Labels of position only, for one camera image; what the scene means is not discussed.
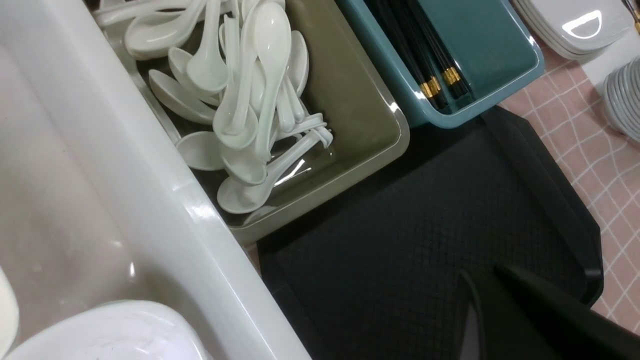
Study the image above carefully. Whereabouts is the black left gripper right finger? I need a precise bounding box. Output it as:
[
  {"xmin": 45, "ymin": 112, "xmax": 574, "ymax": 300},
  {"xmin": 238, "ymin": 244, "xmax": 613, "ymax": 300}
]
[{"xmin": 494, "ymin": 265, "xmax": 640, "ymax": 360}]

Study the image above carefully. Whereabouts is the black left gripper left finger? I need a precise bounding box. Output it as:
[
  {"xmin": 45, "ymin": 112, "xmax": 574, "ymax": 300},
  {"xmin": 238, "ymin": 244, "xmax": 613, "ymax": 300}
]
[{"xmin": 457, "ymin": 269, "xmax": 562, "ymax": 360}]

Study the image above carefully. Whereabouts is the top white stacked plate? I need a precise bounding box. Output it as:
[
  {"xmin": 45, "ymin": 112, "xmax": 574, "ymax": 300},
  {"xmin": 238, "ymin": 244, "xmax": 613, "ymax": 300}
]
[{"xmin": 0, "ymin": 268, "xmax": 19, "ymax": 360}]

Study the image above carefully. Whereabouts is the black serving tray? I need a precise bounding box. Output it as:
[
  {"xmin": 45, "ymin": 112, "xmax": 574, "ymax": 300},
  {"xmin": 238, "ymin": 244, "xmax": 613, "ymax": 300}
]
[{"xmin": 258, "ymin": 105, "xmax": 604, "ymax": 360}]

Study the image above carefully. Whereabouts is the pink checkered tablecloth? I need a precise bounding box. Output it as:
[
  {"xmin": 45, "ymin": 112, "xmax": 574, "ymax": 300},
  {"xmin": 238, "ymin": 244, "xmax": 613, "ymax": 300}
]
[{"xmin": 502, "ymin": 32, "xmax": 640, "ymax": 334}]

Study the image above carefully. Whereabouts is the white bowls stack far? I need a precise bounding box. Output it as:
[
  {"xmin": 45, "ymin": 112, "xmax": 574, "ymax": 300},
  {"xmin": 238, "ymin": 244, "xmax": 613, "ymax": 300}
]
[{"xmin": 602, "ymin": 56, "xmax": 640, "ymax": 143}]

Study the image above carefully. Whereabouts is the bundle of black chopsticks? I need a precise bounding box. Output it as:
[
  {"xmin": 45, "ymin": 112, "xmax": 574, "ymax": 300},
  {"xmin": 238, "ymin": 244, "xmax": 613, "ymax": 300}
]
[{"xmin": 365, "ymin": 0, "xmax": 473, "ymax": 113}]

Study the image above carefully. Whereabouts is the blue plastic bin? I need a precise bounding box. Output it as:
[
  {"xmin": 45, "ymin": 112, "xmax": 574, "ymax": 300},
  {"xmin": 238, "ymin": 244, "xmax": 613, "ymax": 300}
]
[{"xmin": 337, "ymin": 0, "xmax": 545, "ymax": 129}]

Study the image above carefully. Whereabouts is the olive green plastic bin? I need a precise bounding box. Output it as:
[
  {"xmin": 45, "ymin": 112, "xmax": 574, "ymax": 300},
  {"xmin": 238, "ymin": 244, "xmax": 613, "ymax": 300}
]
[{"xmin": 85, "ymin": 0, "xmax": 411, "ymax": 246}]

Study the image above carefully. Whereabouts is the white plates stack far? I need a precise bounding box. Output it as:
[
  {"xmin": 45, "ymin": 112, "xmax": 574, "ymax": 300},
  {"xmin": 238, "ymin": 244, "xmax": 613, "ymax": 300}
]
[{"xmin": 510, "ymin": 0, "xmax": 635, "ymax": 60}]

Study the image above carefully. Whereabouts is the pile of white spoons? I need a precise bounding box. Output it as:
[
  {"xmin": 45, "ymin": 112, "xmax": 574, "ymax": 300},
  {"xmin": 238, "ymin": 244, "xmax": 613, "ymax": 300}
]
[{"xmin": 92, "ymin": 0, "xmax": 334, "ymax": 215}]

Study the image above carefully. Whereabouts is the top small white bowl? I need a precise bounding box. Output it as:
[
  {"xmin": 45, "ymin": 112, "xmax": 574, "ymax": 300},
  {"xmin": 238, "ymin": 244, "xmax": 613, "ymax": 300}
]
[{"xmin": 5, "ymin": 300, "xmax": 211, "ymax": 360}]

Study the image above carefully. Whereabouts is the large white plastic bin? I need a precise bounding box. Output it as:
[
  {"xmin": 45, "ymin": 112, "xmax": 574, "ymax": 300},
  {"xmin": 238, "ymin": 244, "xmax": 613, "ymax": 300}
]
[{"xmin": 0, "ymin": 0, "xmax": 310, "ymax": 360}]

